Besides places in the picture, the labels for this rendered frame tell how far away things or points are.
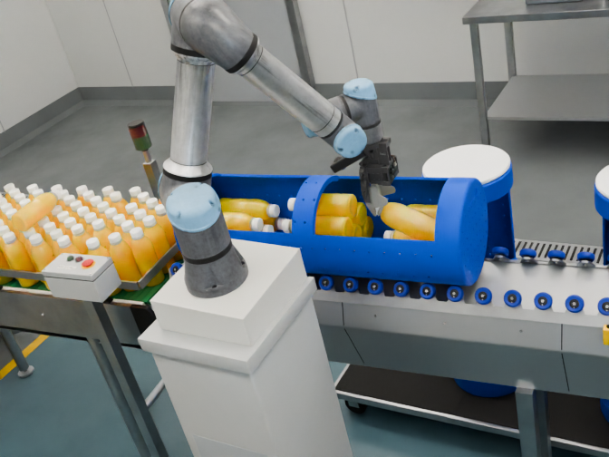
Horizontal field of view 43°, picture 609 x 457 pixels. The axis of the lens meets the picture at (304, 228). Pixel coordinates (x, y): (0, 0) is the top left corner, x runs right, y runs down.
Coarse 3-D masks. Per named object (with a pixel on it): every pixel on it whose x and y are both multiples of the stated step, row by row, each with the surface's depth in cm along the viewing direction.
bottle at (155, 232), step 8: (152, 224) 247; (144, 232) 248; (152, 232) 247; (160, 232) 248; (152, 240) 248; (160, 240) 249; (160, 248) 250; (168, 248) 252; (160, 256) 251; (168, 264) 253; (168, 272) 254
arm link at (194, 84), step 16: (176, 0) 163; (192, 0) 156; (176, 16) 160; (176, 32) 163; (176, 48) 164; (192, 64) 166; (208, 64) 167; (176, 80) 170; (192, 80) 167; (208, 80) 169; (176, 96) 171; (192, 96) 169; (208, 96) 171; (176, 112) 172; (192, 112) 170; (208, 112) 173; (176, 128) 173; (192, 128) 172; (208, 128) 175; (176, 144) 175; (192, 144) 174; (176, 160) 176; (192, 160) 176; (160, 176) 185; (176, 176) 176; (192, 176) 176; (208, 176) 179; (160, 192) 183
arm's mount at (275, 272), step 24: (240, 240) 193; (264, 264) 182; (288, 264) 181; (168, 288) 182; (240, 288) 176; (264, 288) 174; (288, 288) 182; (168, 312) 178; (192, 312) 174; (216, 312) 170; (240, 312) 169; (264, 312) 173; (216, 336) 175; (240, 336) 170
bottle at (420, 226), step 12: (396, 204) 201; (384, 216) 200; (396, 216) 199; (408, 216) 199; (420, 216) 199; (396, 228) 201; (408, 228) 199; (420, 228) 198; (432, 228) 197; (432, 240) 198
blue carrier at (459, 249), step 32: (224, 192) 249; (256, 192) 243; (288, 192) 237; (320, 192) 210; (352, 192) 227; (416, 192) 217; (448, 192) 194; (480, 192) 205; (384, 224) 227; (448, 224) 190; (480, 224) 206; (320, 256) 209; (352, 256) 204; (384, 256) 199; (416, 256) 195; (448, 256) 191; (480, 256) 207
